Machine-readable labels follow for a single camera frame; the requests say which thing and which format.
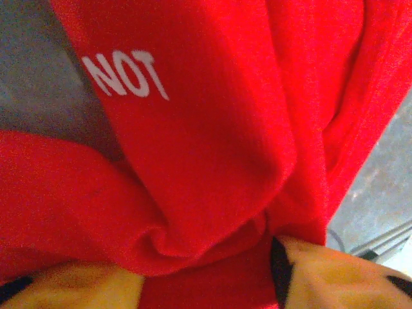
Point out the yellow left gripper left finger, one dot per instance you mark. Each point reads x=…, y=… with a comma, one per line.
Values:
x=77, y=289

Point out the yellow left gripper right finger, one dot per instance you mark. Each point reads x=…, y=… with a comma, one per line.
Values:
x=334, y=283

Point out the red printed t-shirt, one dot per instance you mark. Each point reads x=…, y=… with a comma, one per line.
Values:
x=209, y=145

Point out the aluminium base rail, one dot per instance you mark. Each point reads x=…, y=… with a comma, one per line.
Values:
x=386, y=242

